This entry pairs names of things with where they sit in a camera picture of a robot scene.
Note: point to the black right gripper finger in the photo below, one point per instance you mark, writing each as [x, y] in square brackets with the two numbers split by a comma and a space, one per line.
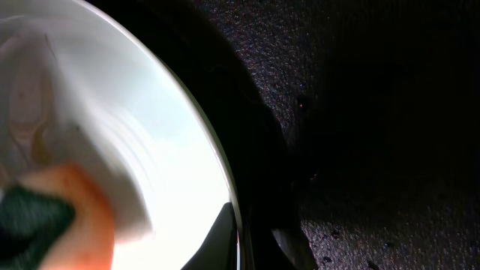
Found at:
[219, 249]

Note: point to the yellow sponge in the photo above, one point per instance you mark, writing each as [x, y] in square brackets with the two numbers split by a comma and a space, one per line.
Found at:
[55, 218]

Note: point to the light green plate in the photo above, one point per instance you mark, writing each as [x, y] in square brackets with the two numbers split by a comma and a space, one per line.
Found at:
[78, 88]

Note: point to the round black tray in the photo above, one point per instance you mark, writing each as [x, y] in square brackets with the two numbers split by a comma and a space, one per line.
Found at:
[351, 127]

